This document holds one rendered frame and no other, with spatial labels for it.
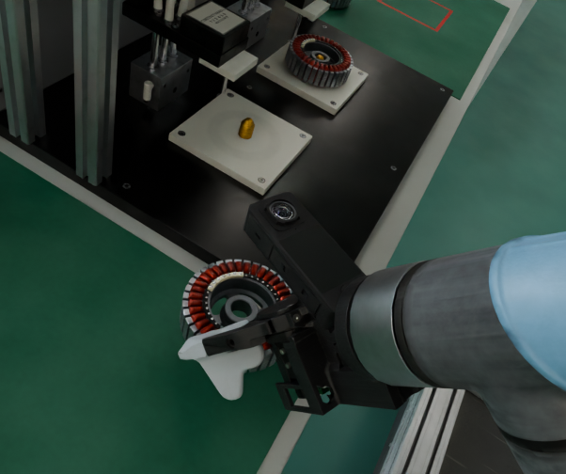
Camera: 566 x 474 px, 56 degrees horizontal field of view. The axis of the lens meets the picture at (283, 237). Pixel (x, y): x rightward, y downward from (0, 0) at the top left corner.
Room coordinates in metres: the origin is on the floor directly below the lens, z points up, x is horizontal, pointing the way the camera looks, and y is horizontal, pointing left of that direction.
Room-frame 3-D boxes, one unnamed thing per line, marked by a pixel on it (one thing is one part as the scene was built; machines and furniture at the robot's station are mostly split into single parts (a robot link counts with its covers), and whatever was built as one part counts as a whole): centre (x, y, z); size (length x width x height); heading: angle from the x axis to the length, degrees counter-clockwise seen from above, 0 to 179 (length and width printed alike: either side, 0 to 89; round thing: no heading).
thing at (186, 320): (0.29, 0.01, 0.82); 0.11 x 0.11 x 0.04
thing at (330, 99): (0.83, 0.06, 0.78); 0.15 x 0.15 x 0.01; 79
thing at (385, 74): (0.71, 0.10, 0.76); 0.64 x 0.47 x 0.02; 169
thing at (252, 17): (0.85, 0.20, 0.80); 0.08 x 0.05 x 0.06; 169
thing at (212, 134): (0.59, 0.11, 0.78); 0.15 x 0.15 x 0.01; 79
